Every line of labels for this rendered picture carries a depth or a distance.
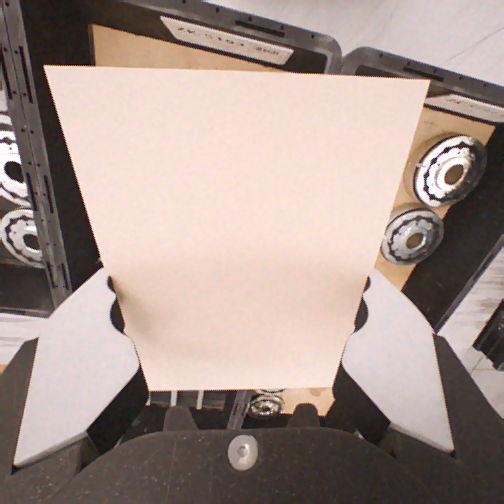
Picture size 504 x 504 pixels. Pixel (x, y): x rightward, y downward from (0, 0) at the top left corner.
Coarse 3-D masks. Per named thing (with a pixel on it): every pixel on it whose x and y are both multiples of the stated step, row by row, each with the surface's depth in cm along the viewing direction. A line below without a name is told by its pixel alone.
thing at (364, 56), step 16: (368, 48) 22; (352, 64) 23; (368, 64) 23; (384, 64) 23; (400, 64) 23; (416, 64) 23; (432, 80) 24; (448, 80) 24; (464, 80) 24; (480, 80) 24; (480, 96) 24; (496, 96) 24; (496, 240) 33; (480, 272) 35; (464, 288) 36; (448, 304) 38
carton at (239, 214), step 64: (64, 128) 8; (128, 128) 8; (192, 128) 8; (256, 128) 8; (320, 128) 8; (384, 128) 8; (128, 192) 9; (192, 192) 9; (256, 192) 9; (320, 192) 9; (384, 192) 9; (128, 256) 10; (192, 256) 10; (256, 256) 10; (320, 256) 11; (128, 320) 12; (192, 320) 12; (256, 320) 12; (320, 320) 12; (192, 384) 15; (256, 384) 15; (320, 384) 15
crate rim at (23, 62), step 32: (128, 0) 20; (160, 0) 20; (192, 0) 20; (256, 32) 21; (288, 32) 21; (32, 64) 22; (32, 96) 23; (32, 128) 24; (64, 256) 31; (64, 288) 34
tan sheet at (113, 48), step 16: (96, 32) 28; (112, 32) 28; (96, 48) 29; (112, 48) 29; (128, 48) 29; (144, 48) 29; (160, 48) 29; (176, 48) 29; (192, 48) 29; (96, 64) 30; (112, 64) 30; (128, 64) 30; (144, 64) 30; (160, 64) 30; (176, 64) 30; (192, 64) 30; (208, 64) 30; (224, 64) 30; (240, 64) 30; (256, 64) 30
